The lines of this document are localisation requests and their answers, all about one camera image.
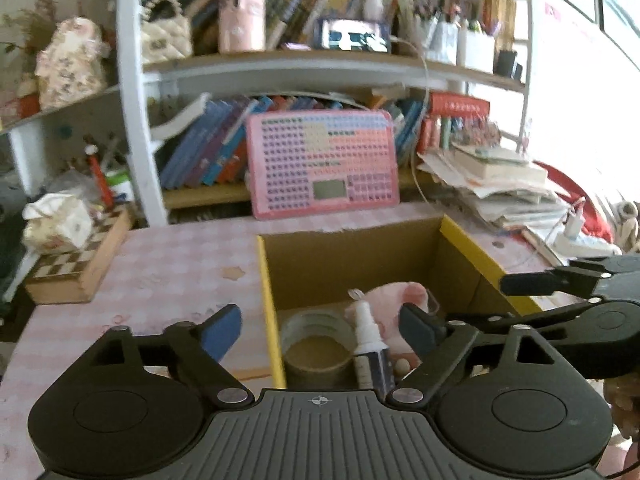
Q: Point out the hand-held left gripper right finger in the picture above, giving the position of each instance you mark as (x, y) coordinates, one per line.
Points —
(417, 330)

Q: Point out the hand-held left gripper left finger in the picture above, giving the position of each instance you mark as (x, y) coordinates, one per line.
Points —
(222, 335)

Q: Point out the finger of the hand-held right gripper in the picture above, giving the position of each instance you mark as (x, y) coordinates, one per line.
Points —
(530, 282)
(560, 322)

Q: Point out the pink plush pig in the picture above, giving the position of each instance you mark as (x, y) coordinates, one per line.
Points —
(387, 305)

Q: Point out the dark spray bottle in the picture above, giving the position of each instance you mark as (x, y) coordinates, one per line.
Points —
(367, 360)

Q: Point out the yellow cardboard box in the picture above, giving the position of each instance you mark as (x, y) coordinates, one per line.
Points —
(350, 265)

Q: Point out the clear tape roll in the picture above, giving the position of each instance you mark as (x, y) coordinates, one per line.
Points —
(315, 377)

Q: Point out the white power strip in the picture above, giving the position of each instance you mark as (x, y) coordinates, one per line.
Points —
(585, 247)

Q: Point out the white plug adapter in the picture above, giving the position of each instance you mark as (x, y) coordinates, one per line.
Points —
(575, 222)

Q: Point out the red cloth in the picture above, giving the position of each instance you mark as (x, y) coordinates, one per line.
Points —
(565, 185)

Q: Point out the stack of papers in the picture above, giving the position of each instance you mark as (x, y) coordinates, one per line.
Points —
(500, 180)

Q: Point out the beige plush toy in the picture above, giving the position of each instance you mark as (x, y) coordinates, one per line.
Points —
(627, 225)

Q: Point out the wooden chessboard box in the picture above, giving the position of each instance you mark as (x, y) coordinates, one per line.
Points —
(70, 265)

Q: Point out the green and white box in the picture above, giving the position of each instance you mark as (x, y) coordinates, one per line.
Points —
(120, 187)

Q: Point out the row of blue books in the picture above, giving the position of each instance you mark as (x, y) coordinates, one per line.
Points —
(210, 150)

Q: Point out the red box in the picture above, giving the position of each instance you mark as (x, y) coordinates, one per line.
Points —
(457, 107)

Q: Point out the pink learning board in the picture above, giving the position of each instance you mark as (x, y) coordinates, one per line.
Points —
(322, 160)

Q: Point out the crumpled white plastic bag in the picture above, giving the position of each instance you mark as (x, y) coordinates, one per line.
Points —
(57, 225)

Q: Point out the red and white tube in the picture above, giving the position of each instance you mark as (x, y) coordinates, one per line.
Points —
(100, 177)

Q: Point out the white pen holder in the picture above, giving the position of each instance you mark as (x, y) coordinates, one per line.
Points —
(476, 52)
(444, 42)

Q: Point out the white shelf unit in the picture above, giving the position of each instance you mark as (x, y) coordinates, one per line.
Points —
(135, 110)

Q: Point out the white quilted handbag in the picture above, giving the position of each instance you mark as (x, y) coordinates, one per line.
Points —
(165, 35)

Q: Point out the floral fabric doll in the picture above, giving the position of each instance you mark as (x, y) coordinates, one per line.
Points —
(70, 65)

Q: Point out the pink bottle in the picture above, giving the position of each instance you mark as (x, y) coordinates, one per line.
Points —
(242, 15)

